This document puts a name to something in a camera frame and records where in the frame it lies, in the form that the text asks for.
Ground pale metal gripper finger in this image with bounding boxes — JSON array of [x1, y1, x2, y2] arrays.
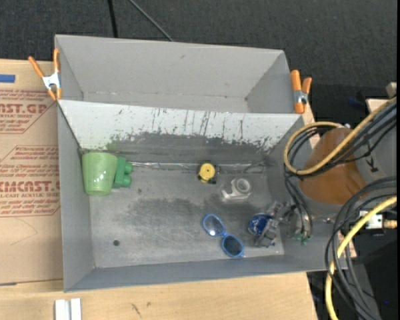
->
[[253, 219, 281, 249], [265, 201, 287, 221]]

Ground blue and white ball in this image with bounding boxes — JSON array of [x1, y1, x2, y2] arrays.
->
[[247, 212, 274, 237]]

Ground clear tape dispenser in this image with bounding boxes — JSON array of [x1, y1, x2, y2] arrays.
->
[[219, 177, 253, 201]]

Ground blue sunglasses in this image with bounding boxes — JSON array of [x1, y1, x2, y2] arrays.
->
[[201, 213, 246, 259]]

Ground yellow and black round toy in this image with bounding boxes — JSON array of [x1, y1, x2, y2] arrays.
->
[[196, 162, 218, 185]]

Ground grey metal bin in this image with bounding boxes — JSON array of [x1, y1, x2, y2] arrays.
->
[[54, 34, 350, 293]]

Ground green toy building block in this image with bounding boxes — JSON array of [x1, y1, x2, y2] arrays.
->
[[111, 157, 134, 189]]

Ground light green plastic cup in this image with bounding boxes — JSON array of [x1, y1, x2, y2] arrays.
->
[[81, 151, 119, 197]]

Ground brown cardboard board red print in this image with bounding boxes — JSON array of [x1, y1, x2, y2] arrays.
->
[[0, 57, 65, 288]]

